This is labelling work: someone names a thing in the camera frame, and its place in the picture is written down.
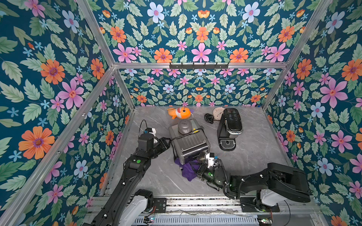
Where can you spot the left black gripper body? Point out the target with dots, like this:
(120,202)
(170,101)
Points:
(158,148)

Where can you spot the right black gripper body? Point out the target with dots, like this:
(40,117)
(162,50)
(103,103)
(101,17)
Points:
(202,168)

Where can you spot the purple cleaning cloth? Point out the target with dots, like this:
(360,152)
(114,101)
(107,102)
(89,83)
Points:
(189,170)

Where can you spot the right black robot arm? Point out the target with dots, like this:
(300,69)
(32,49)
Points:
(262,190)

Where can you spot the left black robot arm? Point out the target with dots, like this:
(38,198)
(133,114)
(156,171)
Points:
(117,211)

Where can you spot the black capsule coffee machine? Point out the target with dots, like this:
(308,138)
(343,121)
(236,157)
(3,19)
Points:
(230,127)

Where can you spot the grey water tank lid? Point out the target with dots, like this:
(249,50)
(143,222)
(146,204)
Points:
(185,126)

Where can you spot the orange plush fish toy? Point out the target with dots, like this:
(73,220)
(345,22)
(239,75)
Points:
(180,113)

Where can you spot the round beige coaster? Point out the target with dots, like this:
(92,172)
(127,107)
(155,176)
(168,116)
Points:
(217,113)

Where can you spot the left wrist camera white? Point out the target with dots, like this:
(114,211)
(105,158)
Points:
(153,132)

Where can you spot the aluminium front rail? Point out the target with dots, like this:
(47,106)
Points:
(220,204)

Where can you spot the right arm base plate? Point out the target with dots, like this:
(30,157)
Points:
(252,204)

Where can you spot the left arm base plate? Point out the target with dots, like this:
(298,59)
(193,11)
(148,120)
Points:
(158,204)

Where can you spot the black hook rail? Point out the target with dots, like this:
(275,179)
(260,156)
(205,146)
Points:
(207,66)

